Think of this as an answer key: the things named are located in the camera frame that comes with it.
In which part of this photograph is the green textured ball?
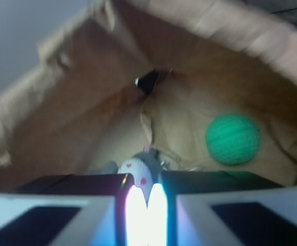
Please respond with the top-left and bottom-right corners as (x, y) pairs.
(205, 114), (260, 165)

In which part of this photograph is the brown paper bag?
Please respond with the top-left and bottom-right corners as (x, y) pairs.
(0, 1), (297, 192)

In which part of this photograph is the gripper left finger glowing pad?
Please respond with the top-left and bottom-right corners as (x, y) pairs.
(0, 173), (147, 245)

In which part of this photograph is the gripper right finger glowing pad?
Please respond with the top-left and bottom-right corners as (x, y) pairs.
(148, 171), (297, 245)

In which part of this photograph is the grey plush bunny toy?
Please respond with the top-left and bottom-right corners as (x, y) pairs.
(89, 138), (203, 203)

